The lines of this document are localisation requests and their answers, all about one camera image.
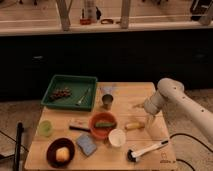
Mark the yellow banana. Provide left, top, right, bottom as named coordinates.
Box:
left=125, top=122, right=145, bottom=130

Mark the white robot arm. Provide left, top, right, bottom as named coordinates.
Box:
left=143, top=78, right=213, bottom=144

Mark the white cup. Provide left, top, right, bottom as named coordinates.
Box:
left=108, top=129, right=126, bottom=147

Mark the small metal cup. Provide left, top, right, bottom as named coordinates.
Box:
left=102, top=94, right=114, bottom=110

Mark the green cucumber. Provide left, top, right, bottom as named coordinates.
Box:
left=95, top=122, right=116, bottom=128

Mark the orange bowl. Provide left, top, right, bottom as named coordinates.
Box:
left=89, top=112, right=117, bottom=140

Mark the small wooden block box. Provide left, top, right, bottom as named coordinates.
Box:
left=69, top=119, right=90, bottom=132

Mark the metal fork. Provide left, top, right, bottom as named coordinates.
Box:
left=76, top=88, right=90, bottom=106

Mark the blue sponge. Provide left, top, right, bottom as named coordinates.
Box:
left=76, top=134, right=97, bottom=156

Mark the green plastic tray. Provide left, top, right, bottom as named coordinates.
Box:
left=41, top=75, right=97, bottom=111

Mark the bunch of dark grapes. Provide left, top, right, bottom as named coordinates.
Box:
left=49, top=88, right=71, bottom=101

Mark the yellow round fruit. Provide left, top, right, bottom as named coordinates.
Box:
left=56, top=147, right=70, bottom=162

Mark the dark brown plate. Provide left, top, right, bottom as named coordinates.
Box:
left=46, top=138, right=75, bottom=168

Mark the green plastic cup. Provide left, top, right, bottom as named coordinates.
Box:
left=38, top=120, right=53, bottom=137

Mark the black stand pole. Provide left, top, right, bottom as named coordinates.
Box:
left=13, top=122, right=24, bottom=171

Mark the black cable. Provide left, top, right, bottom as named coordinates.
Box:
left=169, top=132, right=213, bottom=171

